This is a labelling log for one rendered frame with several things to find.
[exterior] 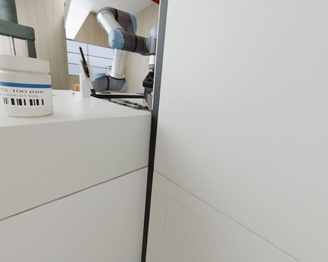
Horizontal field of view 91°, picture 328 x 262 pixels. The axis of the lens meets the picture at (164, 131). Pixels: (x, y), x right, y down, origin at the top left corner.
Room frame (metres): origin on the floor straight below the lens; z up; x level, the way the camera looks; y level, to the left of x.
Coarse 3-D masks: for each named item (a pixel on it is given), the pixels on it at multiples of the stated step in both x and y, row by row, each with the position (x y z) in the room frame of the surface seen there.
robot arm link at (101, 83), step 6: (96, 78) 1.19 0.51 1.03; (102, 78) 1.22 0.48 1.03; (108, 78) 1.25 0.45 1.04; (90, 84) 1.20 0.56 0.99; (96, 84) 1.19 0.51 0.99; (102, 84) 1.22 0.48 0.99; (108, 84) 1.24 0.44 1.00; (90, 90) 1.20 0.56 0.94; (96, 90) 1.19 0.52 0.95; (102, 90) 1.22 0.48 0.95
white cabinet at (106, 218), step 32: (96, 192) 0.30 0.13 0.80; (128, 192) 0.36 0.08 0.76; (0, 224) 0.19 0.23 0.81; (32, 224) 0.22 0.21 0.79; (64, 224) 0.25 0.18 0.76; (96, 224) 0.30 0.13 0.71; (128, 224) 0.36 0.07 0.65; (0, 256) 0.18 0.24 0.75; (32, 256) 0.21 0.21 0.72; (64, 256) 0.25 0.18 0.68; (96, 256) 0.29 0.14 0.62; (128, 256) 0.36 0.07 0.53
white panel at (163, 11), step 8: (160, 0) 0.40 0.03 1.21; (160, 8) 0.40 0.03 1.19; (160, 16) 0.39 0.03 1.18; (160, 24) 0.39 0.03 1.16; (160, 32) 0.39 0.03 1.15; (160, 40) 0.39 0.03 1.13; (160, 48) 0.39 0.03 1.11; (160, 56) 0.39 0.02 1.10; (160, 64) 0.39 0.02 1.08; (160, 72) 0.39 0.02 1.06; (160, 80) 0.38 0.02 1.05; (152, 104) 0.40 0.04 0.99; (152, 112) 0.40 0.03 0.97; (152, 120) 0.40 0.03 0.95; (152, 128) 0.39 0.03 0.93; (152, 136) 0.39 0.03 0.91; (152, 144) 0.39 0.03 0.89; (152, 152) 0.39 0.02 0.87; (152, 160) 0.39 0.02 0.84; (152, 168) 0.39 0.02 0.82
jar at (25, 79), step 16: (0, 64) 0.25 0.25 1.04; (16, 64) 0.26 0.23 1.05; (32, 64) 0.27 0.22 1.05; (48, 64) 0.30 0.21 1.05; (0, 80) 0.26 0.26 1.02; (16, 80) 0.26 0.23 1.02; (32, 80) 0.27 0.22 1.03; (48, 80) 0.29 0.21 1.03; (16, 96) 0.25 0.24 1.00; (32, 96) 0.26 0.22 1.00; (48, 96) 0.29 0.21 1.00; (16, 112) 0.25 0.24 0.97; (32, 112) 0.26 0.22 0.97; (48, 112) 0.29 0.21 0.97
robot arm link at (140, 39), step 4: (136, 36) 0.82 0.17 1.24; (140, 36) 0.84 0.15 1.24; (140, 40) 0.83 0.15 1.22; (144, 40) 0.84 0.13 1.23; (140, 44) 0.82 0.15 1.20; (144, 44) 0.83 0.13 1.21; (136, 48) 0.82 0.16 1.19; (140, 48) 0.83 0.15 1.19; (144, 48) 0.84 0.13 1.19; (136, 52) 0.84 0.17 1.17; (140, 52) 0.85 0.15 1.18; (144, 52) 0.85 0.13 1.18; (148, 52) 0.83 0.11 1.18
